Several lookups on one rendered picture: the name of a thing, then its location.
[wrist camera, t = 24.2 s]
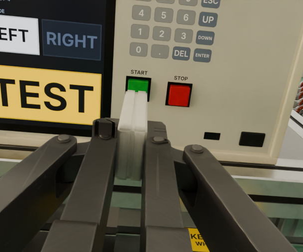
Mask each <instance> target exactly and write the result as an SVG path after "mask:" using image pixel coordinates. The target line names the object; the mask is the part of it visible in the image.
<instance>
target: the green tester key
mask: <svg viewBox="0 0 303 252"><path fill-rule="evenodd" d="M148 85H149V81H148V80H141V79H129V80H128V90H133V91H135V92H139V91H144V92H146V93H147V96H148Z"/></svg>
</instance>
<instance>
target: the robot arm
mask: <svg viewBox="0 0 303 252"><path fill-rule="evenodd" d="M115 178H116V179H117V180H127V179H130V180H131V181H141V180H142V183H141V193H140V194H141V216H140V246H139V252H193V249H192V243H191V238H190V232H189V229H188V228H184V224H183V217H182V211H181V204H180V198H181V200H182V202H183V204H184V206H185V208H186V209H187V211H188V213H189V215H190V217H191V219H192V220H193V222H194V224H195V226H196V228H197V230H198V231H199V233H200V235H201V237H202V239H203V241H204V242H205V244H206V246H207V248H208V250H209V252H298V251H297V250H296V249H295V248H294V247H293V245H292V244H291V243H290V242H289V241H288V240H287V239H286V237H285V236H284V235H283V234H282V233H281V232H280V231H279V229H278V228H277V227H276V226H275V225H274V224H273V223H272V222H271V220H270V219H269V218H268V217H267V216H266V215H265V214H264V212H263V211H262V210H261V209H260V208H259V207H258V206H257V204H256V203H255V202H254V201H253V200H252V199H251V198H250V197H249V195H248V194H247V193H246V192H245V191H244V190H243V189H242V187H241V186H240V185H239V184H238V183H237V182H236V181H235V180H234V178H233V177H232V176H231V175H230V174H229V173H228V172H227V170H226V169H225V168H224V167H223V166H222V165H221V164H220V162H219V161H218V160H217V159H216V158H215V157H214V156H213V155H212V153H211V152H210V151H209V150H208V149H207V148H205V147H203V146H201V145H198V144H190V145H187V146H185V147H184V150H179V149H176V148H173V147H172V146H171V142H170V140H168V137H167V130H166V125H165V124H164V123H163V122H161V121H150V120H148V104H147V93H146V91H138V92H135V90H127V91H126V92H125V97H124V101H123V106H122V110H121V115H120V119H119V118H108V117H106V118H98V119H95V120H94V121H93V122H92V137H91V140H90V141H87V142H80V143H77V138H76V137H74V136H72V135H67V134H60V135H57V136H54V137H52V138H51V139H49V140H48V141H47V142H46V143H44V144H43V145H42V146H40V147H39V148H38V149H36V150H35V151H34V152H32V153H31V154H30V155H29V156H27V157H26V158H25V159H23V160H22V161H21V162H19V163H18V164H17V165H15V166H14V167H13V168H11V169H10V170H9V171H8V172H6V173H5V174H4V175H2V176H1V177H0V252H22V251H23V250H24V249H25V248H26V246H27V245H28V244H29V243H30V242H31V240H32V239H33V238H34V237H35V236H36V234H37V233H38V232H39V231H40V229H41V228H42V227H43V226H44V225H45V223H46V222H47V221H48V220H49V219H50V217H51V216H52V215H53V214H54V212H55V211H56V210H57V209H58V208H59V206H60V205H61V204H62V203H63V202H64V200H65V199H66V198H67V197H68V196H69V197H68V199H67V202H66V205H65V207H64V210H63V212H62V215H61V218H60V220H59V219H56V220H54V221H53V223H52V225H51V228H50V230H49V232H48V235H47V237H46V240H45V242H44V245H43V247H42V249H41V252H103V246H104V240H105V234H106V228H107V222H108V217H109V211H110V205H111V199H112V193H113V187H114V181H115ZM179 197H180V198H179Z"/></svg>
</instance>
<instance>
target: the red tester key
mask: <svg viewBox="0 0 303 252"><path fill-rule="evenodd" d="M189 96H190V87H189V86H185V85H174V84H171V85H170V88H169V97H168V104H169V105H173V106H185V107H187V106H188V102H189Z"/></svg>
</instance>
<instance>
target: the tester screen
mask: <svg viewBox="0 0 303 252"><path fill-rule="evenodd" d="M0 15H3V16H13V17H24V18H34V19H44V20H55V21H65V22H75V23H86V24H96V25H101V58H100V60H91V59H80V58H69V57H58V56H47V55H36V54H25V53H14V52H3V51H0V65H1V66H13V67H24V68H35V69H46V70H58V71H69V72H80V73H91V74H101V95H100V118H102V115H103V86H104V57H105V27H106V0H0ZM0 123H5V124H17V125H30V126H43V127H55V128H68V129H81V130H92V129H93V125H89V124H76V123H64V122H51V121H39V120H26V119H14V118H1V117H0Z"/></svg>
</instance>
